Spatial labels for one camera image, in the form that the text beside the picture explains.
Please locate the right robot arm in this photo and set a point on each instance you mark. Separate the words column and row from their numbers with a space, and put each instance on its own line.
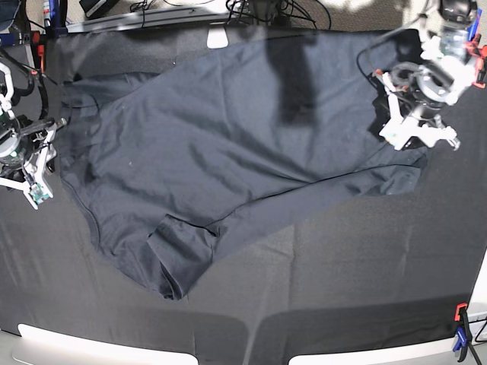
column 11, row 95

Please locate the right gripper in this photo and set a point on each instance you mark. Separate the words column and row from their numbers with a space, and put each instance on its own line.
column 27, row 155

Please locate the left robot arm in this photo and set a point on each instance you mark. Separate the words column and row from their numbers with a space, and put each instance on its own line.
column 444, row 31

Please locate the blue clamp top left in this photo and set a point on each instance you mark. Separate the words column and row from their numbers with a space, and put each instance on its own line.
column 55, row 17

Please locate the red black clamp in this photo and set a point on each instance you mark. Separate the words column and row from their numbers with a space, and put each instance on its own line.
column 38, row 49
column 478, row 54

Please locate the dark navy t-shirt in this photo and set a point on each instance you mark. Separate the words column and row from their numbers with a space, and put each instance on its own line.
column 178, row 170

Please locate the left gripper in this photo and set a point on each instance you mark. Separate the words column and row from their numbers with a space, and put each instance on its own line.
column 415, row 95

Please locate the blue orange clamp bottom right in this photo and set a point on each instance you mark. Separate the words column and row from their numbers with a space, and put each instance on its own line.
column 464, row 343

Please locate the red black clamp right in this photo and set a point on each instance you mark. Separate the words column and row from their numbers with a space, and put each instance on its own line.
column 478, row 54

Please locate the black box on floor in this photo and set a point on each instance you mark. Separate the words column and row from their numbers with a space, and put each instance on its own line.
column 96, row 8

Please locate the red black clamp left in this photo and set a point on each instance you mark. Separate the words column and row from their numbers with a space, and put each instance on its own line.
column 38, row 49

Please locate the white mount plate top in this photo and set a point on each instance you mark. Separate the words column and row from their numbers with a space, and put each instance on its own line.
column 217, row 38

